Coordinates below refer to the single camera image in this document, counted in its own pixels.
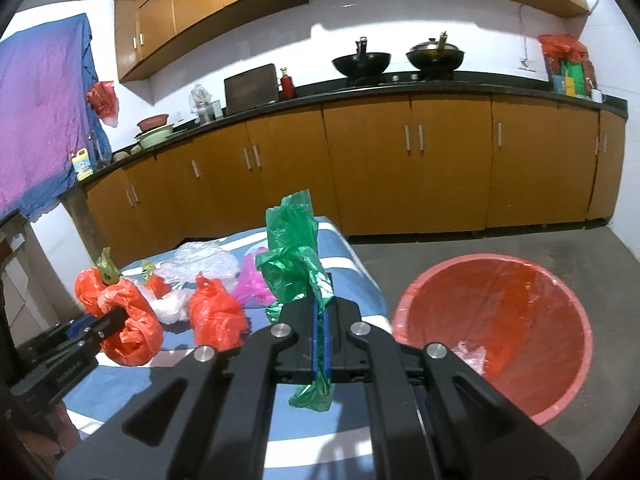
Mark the colourful boxes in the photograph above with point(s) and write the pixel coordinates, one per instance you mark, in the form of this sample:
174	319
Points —
570	77

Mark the metal faucet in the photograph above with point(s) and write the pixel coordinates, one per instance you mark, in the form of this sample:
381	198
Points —
96	150

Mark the dark cutting board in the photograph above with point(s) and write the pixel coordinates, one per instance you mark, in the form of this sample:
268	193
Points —
250	91

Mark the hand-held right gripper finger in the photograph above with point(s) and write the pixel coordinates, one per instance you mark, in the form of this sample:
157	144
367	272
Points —
316	345
327	350

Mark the green plastic bag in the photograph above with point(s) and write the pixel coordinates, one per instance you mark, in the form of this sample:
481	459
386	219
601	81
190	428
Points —
290	265

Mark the black gas stove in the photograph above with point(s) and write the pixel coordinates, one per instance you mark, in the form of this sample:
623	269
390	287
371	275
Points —
400	79

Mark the clear glass jar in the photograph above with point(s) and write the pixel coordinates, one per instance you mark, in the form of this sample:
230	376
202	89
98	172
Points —
204	107

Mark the black wok with lid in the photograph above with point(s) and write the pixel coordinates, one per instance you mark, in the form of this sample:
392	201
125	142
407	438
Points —
434	57

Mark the crumpled clear plastic film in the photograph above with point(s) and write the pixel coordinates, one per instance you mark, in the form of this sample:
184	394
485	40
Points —
470	357

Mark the blue purple hanging cloth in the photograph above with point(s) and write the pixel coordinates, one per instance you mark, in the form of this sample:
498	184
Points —
40	120

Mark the pink plastic bag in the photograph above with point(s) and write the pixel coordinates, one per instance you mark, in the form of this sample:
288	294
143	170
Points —
252	282

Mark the black open wok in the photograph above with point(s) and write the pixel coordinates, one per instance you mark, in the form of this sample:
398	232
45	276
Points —
362	63

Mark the blue white striped tablecloth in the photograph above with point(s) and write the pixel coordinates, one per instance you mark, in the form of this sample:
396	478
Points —
340	260

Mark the long brown wall cabinet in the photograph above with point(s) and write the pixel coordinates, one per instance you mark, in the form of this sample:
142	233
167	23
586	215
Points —
200	5

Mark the clear bubble wrap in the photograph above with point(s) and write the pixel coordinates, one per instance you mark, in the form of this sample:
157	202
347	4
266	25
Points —
200	262

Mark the red basin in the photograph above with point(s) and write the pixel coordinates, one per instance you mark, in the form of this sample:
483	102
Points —
152	122

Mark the small red plastic bag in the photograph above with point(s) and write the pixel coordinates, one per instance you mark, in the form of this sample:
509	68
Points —
159	286

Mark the large red plastic bag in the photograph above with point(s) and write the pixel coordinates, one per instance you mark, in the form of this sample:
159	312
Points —
132	325

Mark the green snack wrapper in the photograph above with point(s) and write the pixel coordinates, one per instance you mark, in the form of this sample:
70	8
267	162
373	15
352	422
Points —
148	268
107	266

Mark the brown lower kitchen cabinet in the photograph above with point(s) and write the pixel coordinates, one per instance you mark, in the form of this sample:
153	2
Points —
370	160

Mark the white plastic bag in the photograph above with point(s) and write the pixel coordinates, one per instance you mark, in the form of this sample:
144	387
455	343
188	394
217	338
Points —
170	308

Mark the red plastic basket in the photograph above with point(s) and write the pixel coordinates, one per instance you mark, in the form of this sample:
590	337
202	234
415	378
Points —
530	320

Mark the yellow detergent bottle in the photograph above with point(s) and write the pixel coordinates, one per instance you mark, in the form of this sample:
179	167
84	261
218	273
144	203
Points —
82	166

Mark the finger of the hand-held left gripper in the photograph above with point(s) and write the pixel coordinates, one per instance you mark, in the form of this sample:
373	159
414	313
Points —
100	319
92	342

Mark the green basin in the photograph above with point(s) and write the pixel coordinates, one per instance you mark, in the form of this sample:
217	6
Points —
155	137

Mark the white mug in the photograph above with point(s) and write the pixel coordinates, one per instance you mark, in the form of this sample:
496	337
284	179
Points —
597	96

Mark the red bottle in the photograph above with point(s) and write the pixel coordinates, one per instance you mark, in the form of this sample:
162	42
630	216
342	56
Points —
287	86

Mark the red hanging plastic bag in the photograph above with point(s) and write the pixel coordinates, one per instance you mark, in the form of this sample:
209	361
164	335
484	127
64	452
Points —
103	102

